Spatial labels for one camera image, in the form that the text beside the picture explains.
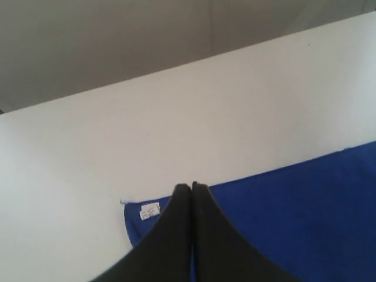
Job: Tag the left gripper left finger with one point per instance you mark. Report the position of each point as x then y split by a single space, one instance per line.
165 253

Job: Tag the blue towel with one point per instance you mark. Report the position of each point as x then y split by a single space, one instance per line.
315 219

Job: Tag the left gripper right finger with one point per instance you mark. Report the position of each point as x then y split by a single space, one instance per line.
220 253

